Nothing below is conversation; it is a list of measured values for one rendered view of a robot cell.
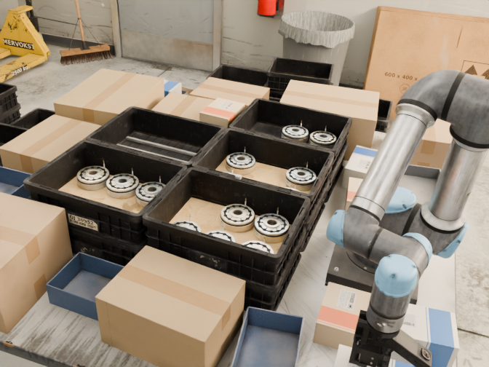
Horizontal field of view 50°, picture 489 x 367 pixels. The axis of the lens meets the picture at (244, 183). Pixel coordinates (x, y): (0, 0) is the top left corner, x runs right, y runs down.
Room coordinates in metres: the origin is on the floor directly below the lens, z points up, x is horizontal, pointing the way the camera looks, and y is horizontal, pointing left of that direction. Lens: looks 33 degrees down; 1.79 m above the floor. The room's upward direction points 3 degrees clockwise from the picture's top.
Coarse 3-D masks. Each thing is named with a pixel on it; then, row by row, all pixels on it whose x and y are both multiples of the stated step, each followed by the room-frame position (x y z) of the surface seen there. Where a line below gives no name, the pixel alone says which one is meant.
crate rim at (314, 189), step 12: (240, 132) 1.65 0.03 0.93; (216, 144) 1.56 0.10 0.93; (288, 144) 1.59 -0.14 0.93; (300, 144) 1.59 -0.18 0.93; (204, 156) 1.47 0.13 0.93; (204, 168) 1.39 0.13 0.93; (324, 168) 1.44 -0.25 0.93; (252, 180) 1.34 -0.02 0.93; (300, 192) 1.29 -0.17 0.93; (312, 192) 1.29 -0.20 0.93
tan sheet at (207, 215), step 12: (192, 204) 1.34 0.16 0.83; (204, 204) 1.34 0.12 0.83; (216, 204) 1.35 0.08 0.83; (180, 216) 1.27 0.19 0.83; (192, 216) 1.27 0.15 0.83; (204, 216) 1.28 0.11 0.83; (216, 216) 1.28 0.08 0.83; (204, 228) 1.22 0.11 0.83; (216, 228) 1.22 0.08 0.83; (252, 228) 1.23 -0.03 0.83; (240, 240) 1.17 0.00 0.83; (252, 240) 1.18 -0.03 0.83; (276, 252) 1.13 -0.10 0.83
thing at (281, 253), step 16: (224, 176) 1.35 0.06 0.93; (288, 192) 1.29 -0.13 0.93; (304, 208) 1.21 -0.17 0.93; (144, 224) 1.12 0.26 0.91; (160, 224) 1.10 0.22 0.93; (192, 240) 1.07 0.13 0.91; (208, 240) 1.05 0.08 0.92; (224, 240) 1.05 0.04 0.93; (288, 240) 1.06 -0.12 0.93; (256, 256) 1.01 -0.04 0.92; (272, 256) 0.99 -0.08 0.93
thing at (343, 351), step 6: (342, 348) 0.83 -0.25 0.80; (348, 348) 0.83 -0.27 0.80; (342, 354) 0.81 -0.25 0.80; (348, 354) 0.81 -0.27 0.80; (336, 360) 0.79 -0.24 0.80; (342, 360) 0.79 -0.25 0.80; (348, 360) 0.80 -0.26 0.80; (390, 360) 0.80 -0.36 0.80; (396, 360) 0.80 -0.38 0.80; (336, 366) 0.78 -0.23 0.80; (342, 366) 0.78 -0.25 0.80; (348, 366) 0.78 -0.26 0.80; (354, 366) 0.78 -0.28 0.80; (360, 366) 0.78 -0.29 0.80; (390, 366) 0.79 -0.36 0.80; (396, 366) 0.79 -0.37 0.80; (402, 366) 0.79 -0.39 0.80; (408, 366) 0.79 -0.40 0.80; (414, 366) 0.79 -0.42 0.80
